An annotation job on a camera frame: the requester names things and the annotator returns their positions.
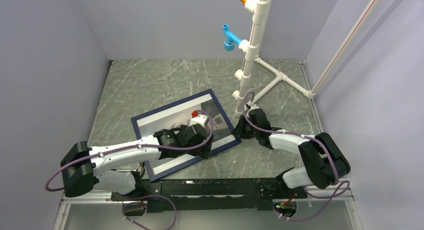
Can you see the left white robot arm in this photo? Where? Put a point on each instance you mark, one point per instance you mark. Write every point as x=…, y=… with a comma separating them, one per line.
x=87, y=168

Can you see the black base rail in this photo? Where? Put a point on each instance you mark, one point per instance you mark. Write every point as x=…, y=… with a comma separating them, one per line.
x=213, y=194

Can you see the brown wooden picture frame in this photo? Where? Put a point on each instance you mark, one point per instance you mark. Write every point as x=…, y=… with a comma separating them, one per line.
x=139, y=122

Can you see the blue pipe fitting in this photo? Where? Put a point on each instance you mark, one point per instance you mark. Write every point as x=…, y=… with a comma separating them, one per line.
x=231, y=40

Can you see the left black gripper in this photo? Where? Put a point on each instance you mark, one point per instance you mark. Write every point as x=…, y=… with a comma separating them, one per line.
x=203, y=151

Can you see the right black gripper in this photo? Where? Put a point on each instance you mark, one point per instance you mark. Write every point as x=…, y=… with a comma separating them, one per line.
x=238, y=132

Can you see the white pvc pipe stand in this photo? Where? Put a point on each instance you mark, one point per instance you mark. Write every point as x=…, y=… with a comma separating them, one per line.
x=260, y=10

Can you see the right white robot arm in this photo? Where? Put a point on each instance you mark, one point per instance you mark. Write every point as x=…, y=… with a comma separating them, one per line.
x=323, y=162

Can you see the small claw hammer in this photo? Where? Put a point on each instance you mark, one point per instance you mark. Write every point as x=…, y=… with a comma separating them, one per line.
x=141, y=169

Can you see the glossy photo white borders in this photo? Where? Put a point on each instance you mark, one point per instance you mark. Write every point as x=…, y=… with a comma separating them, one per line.
x=179, y=116

